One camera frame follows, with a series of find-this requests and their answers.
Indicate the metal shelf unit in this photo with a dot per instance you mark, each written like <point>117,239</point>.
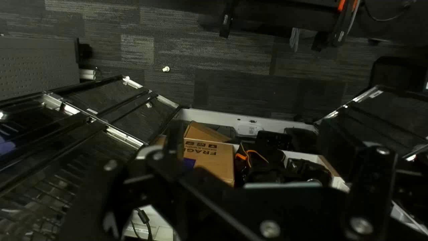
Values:
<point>241,121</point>

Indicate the small white floor scrap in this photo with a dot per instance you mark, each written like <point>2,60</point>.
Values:
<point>166,68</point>

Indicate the black stand with orange part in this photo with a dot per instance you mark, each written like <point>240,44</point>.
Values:
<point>339,21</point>

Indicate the brown cardboard box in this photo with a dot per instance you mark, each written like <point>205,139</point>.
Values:
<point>209,154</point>

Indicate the grey mesh panel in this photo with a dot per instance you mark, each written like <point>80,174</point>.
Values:
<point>35,67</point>

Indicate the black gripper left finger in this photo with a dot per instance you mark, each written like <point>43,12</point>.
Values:
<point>112,195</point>

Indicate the black stand leg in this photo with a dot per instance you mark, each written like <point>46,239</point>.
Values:
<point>228,20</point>

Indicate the server rack with silver slats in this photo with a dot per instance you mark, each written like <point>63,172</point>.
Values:
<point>72,133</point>

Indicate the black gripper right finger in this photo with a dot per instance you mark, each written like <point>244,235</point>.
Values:
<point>372,191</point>

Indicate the white box with black contents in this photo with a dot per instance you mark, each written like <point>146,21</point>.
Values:
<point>308,167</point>

